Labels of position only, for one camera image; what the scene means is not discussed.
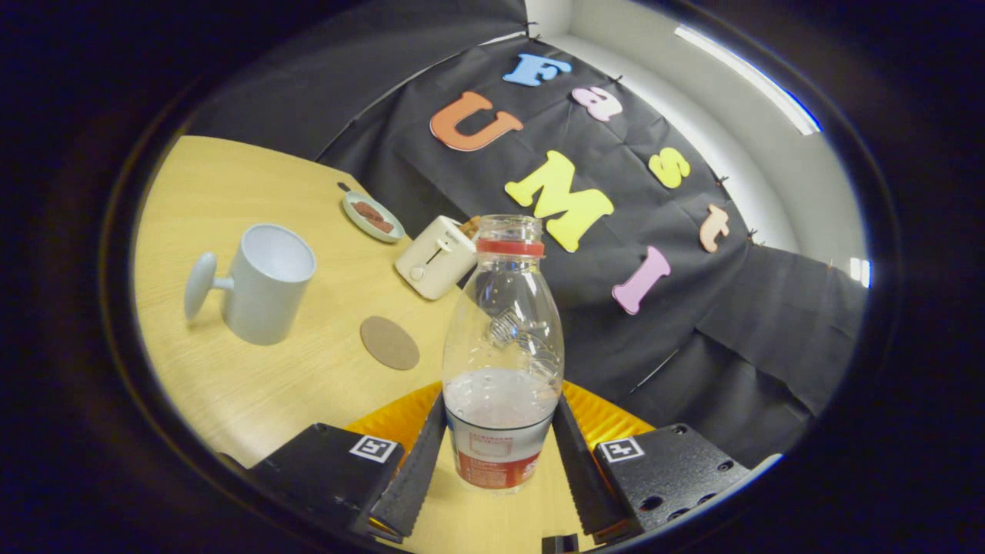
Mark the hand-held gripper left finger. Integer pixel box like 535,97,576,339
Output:
250,382,449,543

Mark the wooden table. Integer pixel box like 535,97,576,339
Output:
132,135,609,554

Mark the pale round plate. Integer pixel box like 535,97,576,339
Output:
342,191,406,244

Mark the round brown coaster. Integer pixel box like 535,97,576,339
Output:
360,315,421,372

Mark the clear plastic juice bottle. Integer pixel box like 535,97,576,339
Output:
442,215,566,493

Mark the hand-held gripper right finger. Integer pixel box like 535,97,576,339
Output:
551,381,784,543

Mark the cream toaster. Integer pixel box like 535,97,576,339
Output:
395,215,478,301

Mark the pale grey cup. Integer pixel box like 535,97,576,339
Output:
183,223,318,346

